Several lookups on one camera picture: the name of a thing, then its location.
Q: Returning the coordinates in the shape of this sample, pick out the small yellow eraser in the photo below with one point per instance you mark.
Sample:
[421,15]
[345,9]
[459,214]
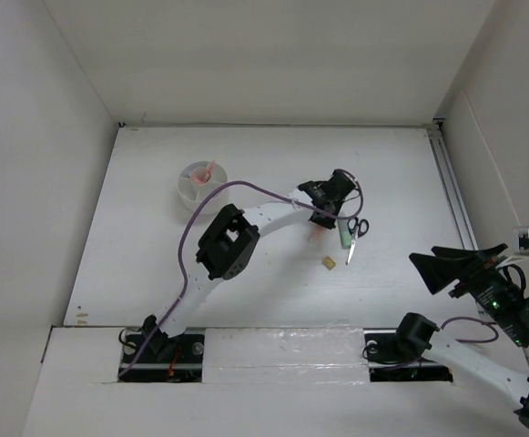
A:
[328,262]

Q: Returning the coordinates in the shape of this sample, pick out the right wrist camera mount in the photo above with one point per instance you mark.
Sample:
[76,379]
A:
[521,241]

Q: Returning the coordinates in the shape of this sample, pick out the white round divided container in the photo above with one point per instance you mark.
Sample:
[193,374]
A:
[191,194]

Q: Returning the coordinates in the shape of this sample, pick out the green highlighter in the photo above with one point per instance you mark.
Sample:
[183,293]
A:
[345,236]

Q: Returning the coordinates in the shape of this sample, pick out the red and white pen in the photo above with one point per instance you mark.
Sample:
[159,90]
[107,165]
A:
[209,171]

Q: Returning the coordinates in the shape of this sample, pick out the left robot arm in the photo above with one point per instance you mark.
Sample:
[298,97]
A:
[228,243]

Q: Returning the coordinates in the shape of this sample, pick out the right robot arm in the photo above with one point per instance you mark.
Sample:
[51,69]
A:
[418,337]

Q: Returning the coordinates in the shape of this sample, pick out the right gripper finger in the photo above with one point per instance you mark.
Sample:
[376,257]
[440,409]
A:
[468,255]
[438,272]

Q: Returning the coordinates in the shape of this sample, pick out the white front panel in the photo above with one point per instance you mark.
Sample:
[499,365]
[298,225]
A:
[285,356]

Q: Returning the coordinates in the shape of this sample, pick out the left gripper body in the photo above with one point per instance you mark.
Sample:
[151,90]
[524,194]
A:
[327,222]

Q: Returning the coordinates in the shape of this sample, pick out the orange pink highlighter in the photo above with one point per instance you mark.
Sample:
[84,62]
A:
[316,234]

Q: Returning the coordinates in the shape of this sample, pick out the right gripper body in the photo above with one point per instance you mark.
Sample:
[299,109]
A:
[497,295]

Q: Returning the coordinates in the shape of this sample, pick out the aluminium rail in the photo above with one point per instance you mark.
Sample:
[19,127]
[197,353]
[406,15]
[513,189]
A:
[450,185]

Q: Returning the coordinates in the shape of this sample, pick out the black handled scissors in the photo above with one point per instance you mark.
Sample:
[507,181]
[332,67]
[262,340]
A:
[357,227]

